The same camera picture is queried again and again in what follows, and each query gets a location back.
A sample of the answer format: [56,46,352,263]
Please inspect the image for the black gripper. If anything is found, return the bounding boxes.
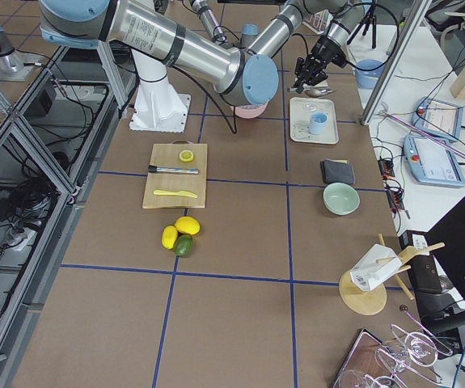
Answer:
[288,36,347,93]

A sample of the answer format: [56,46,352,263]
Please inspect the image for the metal ice scoop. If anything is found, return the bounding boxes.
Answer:
[303,86,335,98]

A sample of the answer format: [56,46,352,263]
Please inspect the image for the pink bowl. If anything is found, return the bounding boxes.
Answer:
[230,103,268,120]

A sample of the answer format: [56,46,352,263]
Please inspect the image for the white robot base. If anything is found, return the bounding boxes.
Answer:
[129,50,191,133]

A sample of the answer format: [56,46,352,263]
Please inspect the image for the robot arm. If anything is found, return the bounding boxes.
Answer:
[39,1,364,106]
[190,0,259,49]

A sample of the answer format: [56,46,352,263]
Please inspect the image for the small blue cup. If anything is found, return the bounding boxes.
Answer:
[309,112,328,135]

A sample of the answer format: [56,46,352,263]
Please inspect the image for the white serving tray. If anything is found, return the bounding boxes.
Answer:
[290,97,339,145]

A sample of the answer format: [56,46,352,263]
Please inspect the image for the large blue bowl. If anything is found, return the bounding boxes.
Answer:
[355,59,385,90]

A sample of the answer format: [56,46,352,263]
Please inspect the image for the black tripod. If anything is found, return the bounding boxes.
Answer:
[346,0,377,49]

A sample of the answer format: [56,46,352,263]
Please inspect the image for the grey yellow cloth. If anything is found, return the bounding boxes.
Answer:
[320,159,355,185]

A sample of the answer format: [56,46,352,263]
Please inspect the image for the green bowl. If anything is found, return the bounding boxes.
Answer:
[323,183,361,216]

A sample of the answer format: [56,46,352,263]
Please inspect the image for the blue teach pendant far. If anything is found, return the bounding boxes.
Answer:
[412,98,463,142]

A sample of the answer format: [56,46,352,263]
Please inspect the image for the blue teach pendant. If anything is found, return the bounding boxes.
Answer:
[403,135,465,188]
[412,98,463,142]

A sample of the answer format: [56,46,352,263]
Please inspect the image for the blue teach pendant near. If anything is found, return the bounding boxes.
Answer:
[403,135,465,188]

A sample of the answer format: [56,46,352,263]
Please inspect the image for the wooden cutting board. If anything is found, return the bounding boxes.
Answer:
[142,143,208,209]

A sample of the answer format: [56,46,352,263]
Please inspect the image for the yellow plastic knife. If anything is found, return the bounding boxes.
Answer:
[153,189,198,199]

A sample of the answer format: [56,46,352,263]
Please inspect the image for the yellow lemon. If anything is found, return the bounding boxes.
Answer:
[174,216,201,235]
[161,225,179,250]

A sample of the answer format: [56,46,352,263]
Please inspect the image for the green lime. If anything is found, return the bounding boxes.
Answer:
[173,234,193,257]

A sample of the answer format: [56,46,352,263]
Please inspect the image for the wooden paper towel stand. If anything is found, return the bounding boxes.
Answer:
[339,234,445,315]

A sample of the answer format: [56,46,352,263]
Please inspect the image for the hanging wine glasses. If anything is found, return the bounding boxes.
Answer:
[332,305,453,387]

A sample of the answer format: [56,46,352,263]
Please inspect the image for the aluminium frame post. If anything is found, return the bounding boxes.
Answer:
[361,0,433,125]

